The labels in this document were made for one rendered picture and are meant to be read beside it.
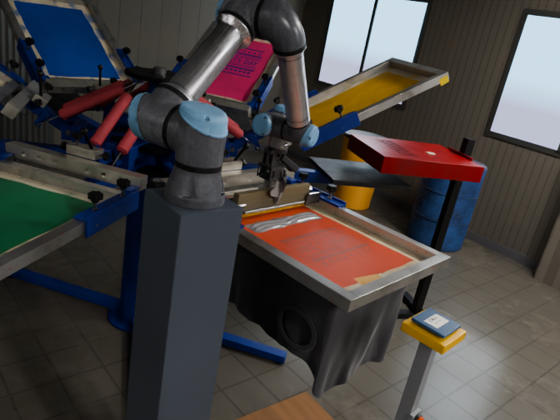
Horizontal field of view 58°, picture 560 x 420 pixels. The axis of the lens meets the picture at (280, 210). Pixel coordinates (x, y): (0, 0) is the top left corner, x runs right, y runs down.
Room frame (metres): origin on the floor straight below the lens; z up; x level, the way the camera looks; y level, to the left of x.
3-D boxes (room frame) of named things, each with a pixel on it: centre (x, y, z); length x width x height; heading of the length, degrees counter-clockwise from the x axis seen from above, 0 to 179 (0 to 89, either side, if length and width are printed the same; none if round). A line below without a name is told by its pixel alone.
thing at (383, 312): (1.48, -0.35, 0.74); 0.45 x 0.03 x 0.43; 139
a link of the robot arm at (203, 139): (1.19, 0.22, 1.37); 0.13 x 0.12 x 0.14; 63
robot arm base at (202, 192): (1.18, 0.22, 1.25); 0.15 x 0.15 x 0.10
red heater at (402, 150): (2.82, -0.68, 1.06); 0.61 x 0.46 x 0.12; 109
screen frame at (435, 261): (1.67, -0.13, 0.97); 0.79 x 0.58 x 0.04; 49
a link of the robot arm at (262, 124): (1.70, 0.08, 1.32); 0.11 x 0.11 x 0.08; 63
